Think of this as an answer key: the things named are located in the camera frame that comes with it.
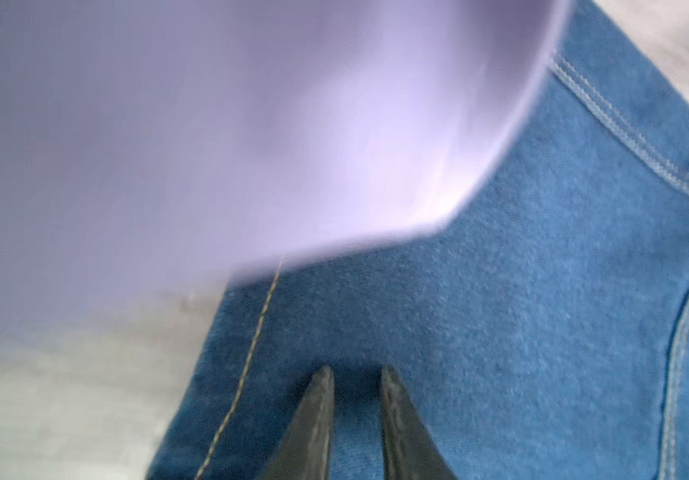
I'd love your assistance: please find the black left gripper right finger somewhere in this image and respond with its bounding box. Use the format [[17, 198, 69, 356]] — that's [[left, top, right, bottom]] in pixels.
[[380, 366, 457, 480]]

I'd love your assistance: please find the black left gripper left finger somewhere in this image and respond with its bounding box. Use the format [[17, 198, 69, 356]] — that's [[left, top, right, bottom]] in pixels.
[[258, 366, 334, 480]]

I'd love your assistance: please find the lilac skirt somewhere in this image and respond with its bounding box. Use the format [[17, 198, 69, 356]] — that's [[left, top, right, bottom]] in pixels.
[[0, 1, 572, 340]]

